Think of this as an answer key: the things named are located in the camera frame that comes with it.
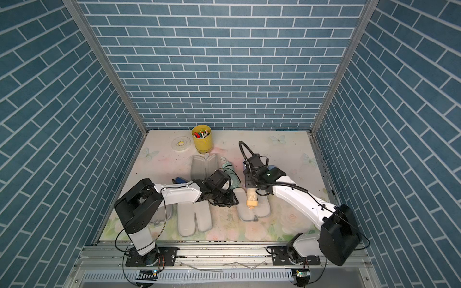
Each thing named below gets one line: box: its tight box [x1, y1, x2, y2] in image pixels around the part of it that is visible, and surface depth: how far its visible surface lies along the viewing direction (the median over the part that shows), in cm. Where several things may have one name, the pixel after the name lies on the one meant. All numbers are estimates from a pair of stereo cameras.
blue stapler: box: [171, 176, 190, 185], surface depth 96 cm
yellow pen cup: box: [190, 124, 213, 155], surface depth 105 cm
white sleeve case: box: [232, 187, 271, 222], surface depth 87 cm
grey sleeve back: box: [190, 153, 219, 180], surface depth 104 cm
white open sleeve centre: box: [177, 200, 213, 237], surface depth 85 cm
